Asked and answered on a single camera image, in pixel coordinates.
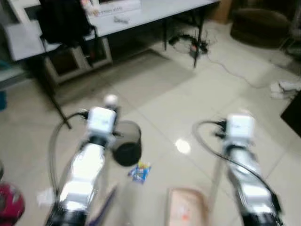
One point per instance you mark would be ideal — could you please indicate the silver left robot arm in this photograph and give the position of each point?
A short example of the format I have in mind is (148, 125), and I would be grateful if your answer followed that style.
(84, 176)

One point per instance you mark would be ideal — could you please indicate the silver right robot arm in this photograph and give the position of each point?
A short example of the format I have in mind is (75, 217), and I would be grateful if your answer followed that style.
(247, 181)

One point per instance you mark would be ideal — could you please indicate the black mesh wastebasket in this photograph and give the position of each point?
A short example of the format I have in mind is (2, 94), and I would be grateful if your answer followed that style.
(127, 146)

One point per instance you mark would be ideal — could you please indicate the blue snack wrapper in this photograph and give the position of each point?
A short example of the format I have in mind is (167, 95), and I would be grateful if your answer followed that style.
(139, 172)

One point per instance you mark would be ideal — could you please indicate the white framed crate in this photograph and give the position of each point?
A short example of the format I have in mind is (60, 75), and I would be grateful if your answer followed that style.
(96, 59)

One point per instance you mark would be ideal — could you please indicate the purple broom part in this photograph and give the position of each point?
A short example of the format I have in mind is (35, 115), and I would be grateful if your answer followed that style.
(106, 207)

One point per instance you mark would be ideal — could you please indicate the black cabinet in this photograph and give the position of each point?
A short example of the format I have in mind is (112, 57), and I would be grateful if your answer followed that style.
(294, 115)

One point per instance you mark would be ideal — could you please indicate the small white table item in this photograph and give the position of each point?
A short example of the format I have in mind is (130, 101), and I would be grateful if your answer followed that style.
(122, 20)

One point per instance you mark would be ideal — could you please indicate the crumpled white cloth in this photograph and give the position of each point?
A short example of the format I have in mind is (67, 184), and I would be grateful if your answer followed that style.
(284, 89)

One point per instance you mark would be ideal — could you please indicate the black power strip with plugs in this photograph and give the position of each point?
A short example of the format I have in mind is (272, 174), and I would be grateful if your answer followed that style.
(190, 44)

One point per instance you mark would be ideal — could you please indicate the brown cardboard piece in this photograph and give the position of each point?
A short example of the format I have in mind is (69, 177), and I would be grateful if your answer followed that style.
(186, 209)

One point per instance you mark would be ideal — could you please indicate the black bag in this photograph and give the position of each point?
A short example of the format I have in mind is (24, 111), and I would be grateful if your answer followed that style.
(63, 21)

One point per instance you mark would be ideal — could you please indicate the white printed box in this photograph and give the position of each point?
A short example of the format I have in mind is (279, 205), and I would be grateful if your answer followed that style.
(115, 7)

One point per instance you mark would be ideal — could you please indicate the white folding table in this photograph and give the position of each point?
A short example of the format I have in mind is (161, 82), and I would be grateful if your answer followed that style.
(155, 10)

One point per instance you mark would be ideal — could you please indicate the magenta round object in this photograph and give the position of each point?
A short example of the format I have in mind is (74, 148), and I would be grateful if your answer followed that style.
(10, 205)

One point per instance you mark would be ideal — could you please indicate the brown cardboard box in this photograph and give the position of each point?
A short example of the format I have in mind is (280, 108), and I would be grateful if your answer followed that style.
(221, 10)

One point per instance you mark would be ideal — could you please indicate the brown round ottoman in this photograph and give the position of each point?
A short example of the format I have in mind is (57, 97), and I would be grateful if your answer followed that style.
(261, 26)

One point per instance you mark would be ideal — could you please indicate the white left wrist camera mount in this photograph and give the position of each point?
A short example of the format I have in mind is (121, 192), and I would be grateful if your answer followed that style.
(101, 121)

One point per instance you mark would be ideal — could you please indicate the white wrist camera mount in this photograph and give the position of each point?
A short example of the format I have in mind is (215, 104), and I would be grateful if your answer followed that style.
(240, 127)
(101, 121)

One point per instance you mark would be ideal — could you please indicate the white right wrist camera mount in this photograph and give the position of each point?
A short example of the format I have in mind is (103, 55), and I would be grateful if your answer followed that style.
(240, 127)

